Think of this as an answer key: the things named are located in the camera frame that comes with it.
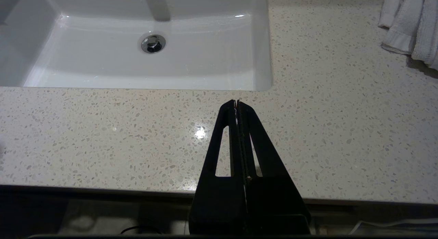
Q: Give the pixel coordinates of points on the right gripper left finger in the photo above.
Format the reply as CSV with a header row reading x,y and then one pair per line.
x,y
222,204

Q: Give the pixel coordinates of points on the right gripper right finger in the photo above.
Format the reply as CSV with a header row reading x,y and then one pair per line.
x,y
273,204

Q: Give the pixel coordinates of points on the white ceramic sink basin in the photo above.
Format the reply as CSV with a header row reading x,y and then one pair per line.
x,y
137,67

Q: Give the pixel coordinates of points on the chrome drain stopper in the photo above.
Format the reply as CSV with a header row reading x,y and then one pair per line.
x,y
153,43

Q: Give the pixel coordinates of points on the white towel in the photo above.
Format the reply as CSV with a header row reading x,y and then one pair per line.
x,y
407,26

